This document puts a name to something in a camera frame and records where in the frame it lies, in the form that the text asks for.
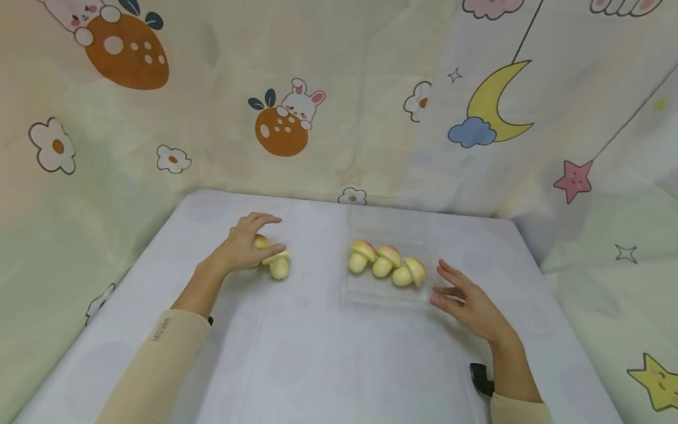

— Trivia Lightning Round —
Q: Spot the person's right hand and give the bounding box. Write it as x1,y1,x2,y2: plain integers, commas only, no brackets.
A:
429,259,524,347

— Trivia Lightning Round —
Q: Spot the person's left hand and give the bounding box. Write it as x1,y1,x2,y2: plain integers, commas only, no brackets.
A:
196,213,288,276

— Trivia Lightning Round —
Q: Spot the person's right forearm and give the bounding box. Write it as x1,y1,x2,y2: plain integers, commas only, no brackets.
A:
487,337,555,424

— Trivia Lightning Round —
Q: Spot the person's left forearm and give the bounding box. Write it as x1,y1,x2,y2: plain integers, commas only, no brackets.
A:
94,264,224,424

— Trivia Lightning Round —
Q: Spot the clear plastic tray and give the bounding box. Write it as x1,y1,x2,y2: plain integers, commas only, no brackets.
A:
340,205,441,309

